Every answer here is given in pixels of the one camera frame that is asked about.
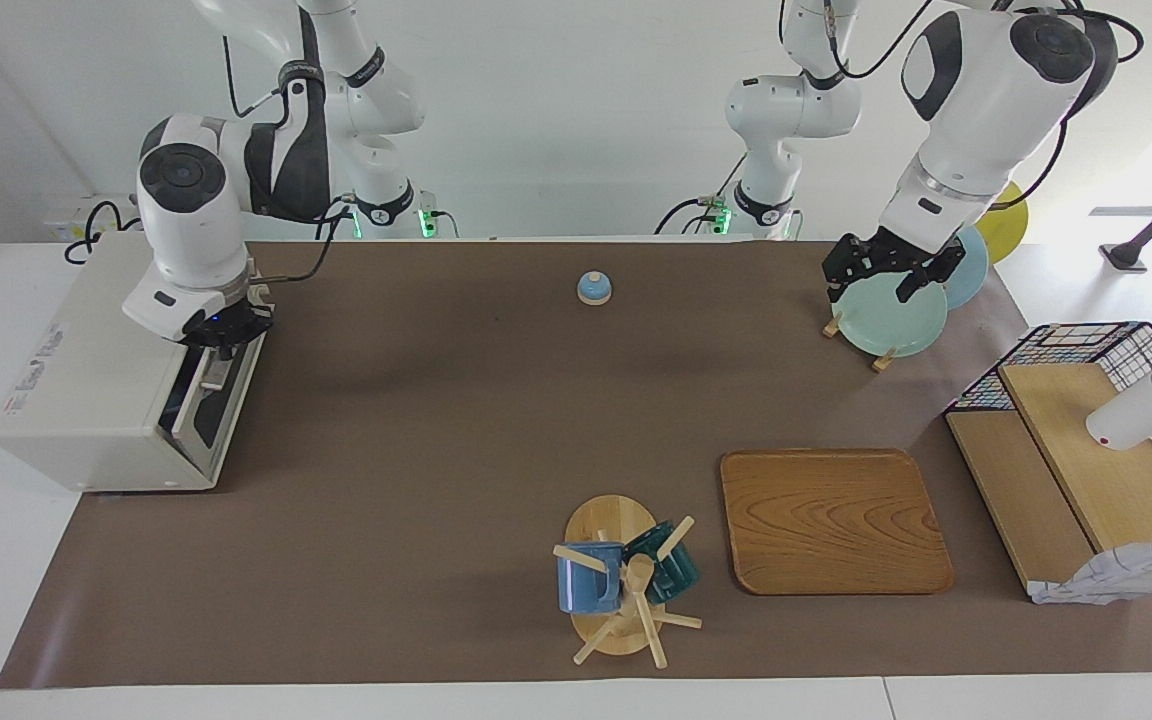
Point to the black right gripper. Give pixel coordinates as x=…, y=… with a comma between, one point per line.
x=231, y=328

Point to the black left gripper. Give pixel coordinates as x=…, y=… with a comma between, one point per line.
x=896, y=252

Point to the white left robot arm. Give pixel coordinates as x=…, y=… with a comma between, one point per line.
x=986, y=100

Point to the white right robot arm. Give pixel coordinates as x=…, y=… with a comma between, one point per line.
x=186, y=220

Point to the beige toaster oven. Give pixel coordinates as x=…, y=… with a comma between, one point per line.
x=86, y=380

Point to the pale green racked plate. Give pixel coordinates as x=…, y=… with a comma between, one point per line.
x=891, y=320

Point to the wooden plate rack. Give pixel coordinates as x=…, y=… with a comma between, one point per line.
x=884, y=362

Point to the light blue racked plate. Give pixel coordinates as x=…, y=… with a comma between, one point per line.
x=974, y=270

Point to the yellow racked plate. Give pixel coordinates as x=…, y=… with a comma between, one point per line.
x=1014, y=225

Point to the brown table mat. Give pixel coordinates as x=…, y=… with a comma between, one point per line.
x=386, y=500

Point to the brown wooden tray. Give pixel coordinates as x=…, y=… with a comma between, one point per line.
x=836, y=520

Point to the small blue dome bell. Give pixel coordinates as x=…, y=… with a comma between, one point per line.
x=594, y=290

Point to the wooden stepped shelf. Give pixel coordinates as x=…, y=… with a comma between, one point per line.
x=1096, y=470

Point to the dark green ceramic mug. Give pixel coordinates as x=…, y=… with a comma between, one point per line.
x=676, y=575

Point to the wooden mug tree stand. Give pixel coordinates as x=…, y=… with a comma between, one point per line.
x=611, y=522

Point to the blue ceramic mug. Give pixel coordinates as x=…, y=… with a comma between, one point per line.
x=586, y=585

